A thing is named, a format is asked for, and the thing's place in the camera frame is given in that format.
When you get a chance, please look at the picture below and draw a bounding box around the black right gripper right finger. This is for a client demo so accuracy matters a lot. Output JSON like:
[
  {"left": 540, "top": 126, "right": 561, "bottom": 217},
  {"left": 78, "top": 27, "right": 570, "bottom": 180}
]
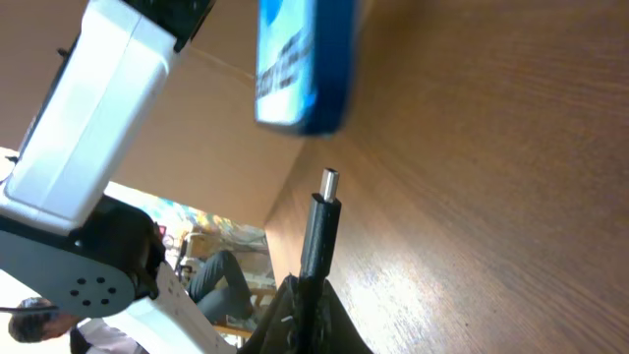
[{"left": 319, "top": 280, "right": 372, "bottom": 354}]

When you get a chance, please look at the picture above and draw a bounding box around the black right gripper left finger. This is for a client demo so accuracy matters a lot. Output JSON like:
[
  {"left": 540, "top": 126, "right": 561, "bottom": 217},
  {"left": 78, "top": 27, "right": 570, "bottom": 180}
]
[{"left": 237, "top": 275, "right": 298, "bottom": 354}]

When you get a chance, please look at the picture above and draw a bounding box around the black USB charging cable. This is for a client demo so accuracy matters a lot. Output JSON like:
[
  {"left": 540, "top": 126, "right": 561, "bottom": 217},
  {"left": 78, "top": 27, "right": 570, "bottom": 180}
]
[{"left": 292, "top": 167, "right": 343, "bottom": 354}]

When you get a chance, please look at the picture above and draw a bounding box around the blue Galaxy smartphone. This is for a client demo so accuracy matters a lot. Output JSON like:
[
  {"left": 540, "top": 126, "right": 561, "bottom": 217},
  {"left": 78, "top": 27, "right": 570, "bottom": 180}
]
[{"left": 255, "top": 0, "right": 359, "bottom": 136}]

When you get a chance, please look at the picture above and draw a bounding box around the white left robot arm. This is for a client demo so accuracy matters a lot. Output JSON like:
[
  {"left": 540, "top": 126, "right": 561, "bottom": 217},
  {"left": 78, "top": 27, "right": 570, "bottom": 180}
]
[{"left": 1, "top": 1, "right": 232, "bottom": 353}]

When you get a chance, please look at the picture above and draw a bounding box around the seated person in background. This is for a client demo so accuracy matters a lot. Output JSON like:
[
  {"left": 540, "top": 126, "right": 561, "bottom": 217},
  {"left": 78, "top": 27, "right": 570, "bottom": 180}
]
[{"left": 186, "top": 250, "right": 254, "bottom": 325}]

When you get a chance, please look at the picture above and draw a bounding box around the person head in background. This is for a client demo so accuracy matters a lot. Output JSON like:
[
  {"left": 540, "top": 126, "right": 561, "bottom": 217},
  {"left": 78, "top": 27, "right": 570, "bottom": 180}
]
[{"left": 8, "top": 310, "right": 82, "bottom": 343}]

